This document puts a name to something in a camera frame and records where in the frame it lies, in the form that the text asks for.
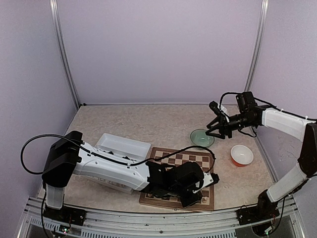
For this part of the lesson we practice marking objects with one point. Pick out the green ceramic bowl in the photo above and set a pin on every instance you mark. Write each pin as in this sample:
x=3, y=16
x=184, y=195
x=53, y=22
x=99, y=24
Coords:
x=198, y=137

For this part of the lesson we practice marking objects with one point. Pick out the left aluminium frame post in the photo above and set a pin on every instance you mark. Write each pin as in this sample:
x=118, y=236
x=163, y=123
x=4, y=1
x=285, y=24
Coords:
x=63, y=54

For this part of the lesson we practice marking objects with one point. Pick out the white plastic divided tray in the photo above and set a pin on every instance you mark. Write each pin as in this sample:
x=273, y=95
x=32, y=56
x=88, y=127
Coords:
x=112, y=142

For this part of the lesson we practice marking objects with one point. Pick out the right aluminium frame post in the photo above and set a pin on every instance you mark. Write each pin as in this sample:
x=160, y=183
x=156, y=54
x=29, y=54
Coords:
x=257, y=46

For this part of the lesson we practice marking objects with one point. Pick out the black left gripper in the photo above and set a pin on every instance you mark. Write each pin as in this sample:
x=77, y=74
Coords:
x=187, y=203

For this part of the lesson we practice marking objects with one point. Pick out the wooden chess board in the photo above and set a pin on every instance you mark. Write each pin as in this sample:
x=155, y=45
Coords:
x=205, y=161

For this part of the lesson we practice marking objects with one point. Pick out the front aluminium rail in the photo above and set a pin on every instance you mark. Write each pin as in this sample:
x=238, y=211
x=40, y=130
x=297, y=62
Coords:
x=222, y=223

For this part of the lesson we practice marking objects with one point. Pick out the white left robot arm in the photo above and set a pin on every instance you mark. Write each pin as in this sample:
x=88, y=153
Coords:
x=70, y=155

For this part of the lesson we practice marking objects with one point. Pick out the pile of dark chess pieces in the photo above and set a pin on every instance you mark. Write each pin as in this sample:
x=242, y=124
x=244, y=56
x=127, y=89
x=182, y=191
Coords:
x=122, y=156

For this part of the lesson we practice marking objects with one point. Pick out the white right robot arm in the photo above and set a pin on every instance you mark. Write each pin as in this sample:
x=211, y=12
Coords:
x=301, y=128

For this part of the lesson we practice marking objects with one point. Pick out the aluminium frame post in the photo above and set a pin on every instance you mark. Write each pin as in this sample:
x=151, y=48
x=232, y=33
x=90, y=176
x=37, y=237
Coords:
x=257, y=46
x=63, y=54

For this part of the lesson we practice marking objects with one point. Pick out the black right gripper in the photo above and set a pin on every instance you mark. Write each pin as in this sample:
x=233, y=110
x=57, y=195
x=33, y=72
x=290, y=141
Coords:
x=228, y=132

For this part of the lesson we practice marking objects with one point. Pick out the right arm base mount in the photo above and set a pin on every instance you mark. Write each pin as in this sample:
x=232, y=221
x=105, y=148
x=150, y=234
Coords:
x=247, y=215

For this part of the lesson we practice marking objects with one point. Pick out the orange white bowl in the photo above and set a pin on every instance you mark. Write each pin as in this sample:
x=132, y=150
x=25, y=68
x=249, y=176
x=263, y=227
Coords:
x=241, y=155

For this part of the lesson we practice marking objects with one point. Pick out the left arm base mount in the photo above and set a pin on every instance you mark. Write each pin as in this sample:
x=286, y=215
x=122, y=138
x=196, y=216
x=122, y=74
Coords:
x=72, y=216

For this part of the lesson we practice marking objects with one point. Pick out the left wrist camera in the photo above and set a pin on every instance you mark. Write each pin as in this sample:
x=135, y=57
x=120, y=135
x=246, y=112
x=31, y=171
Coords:
x=208, y=180

